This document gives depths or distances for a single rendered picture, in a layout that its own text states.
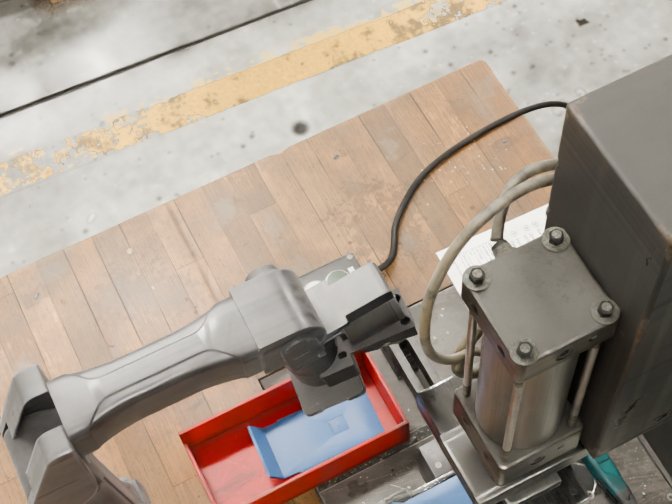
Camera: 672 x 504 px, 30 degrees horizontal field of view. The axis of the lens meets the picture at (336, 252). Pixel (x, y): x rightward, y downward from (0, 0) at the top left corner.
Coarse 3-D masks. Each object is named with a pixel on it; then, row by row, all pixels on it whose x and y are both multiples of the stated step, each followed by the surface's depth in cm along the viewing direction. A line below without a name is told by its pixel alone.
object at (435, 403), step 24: (456, 384) 131; (432, 408) 130; (432, 432) 132; (456, 432) 124; (456, 456) 123; (576, 456) 123; (480, 480) 122; (528, 480) 122; (552, 480) 124; (576, 480) 126
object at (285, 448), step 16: (352, 400) 156; (368, 400) 156; (304, 416) 155; (320, 416) 155; (336, 416) 155; (352, 416) 155; (368, 416) 155; (256, 432) 153; (272, 432) 155; (288, 432) 154; (304, 432) 154; (320, 432) 154; (352, 432) 154; (368, 432) 154; (256, 448) 151; (272, 448) 154; (288, 448) 153; (304, 448) 153; (320, 448) 153; (336, 448) 153; (272, 464) 151; (288, 464) 152; (304, 464) 152
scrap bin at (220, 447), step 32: (288, 384) 153; (384, 384) 151; (224, 416) 151; (256, 416) 156; (384, 416) 155; (192, 448) 155; (224, 448) 154; (352, 448) 148; (384, 448) 152; (224, 480) 152; (256, 480) 152; (288, 480) 146; (320, 480) 150
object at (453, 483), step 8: (448, 480) 142; (456, 480) 142; (432, 488) 142; (440, 488) 142; (448, 488) 142; (456, 488) 142; (416, 496) 141; (424, 496) 141; (432, 496) 141; (440, 496) 141; (448, 496) 141; (456, 496) 141; (464, 496) 141
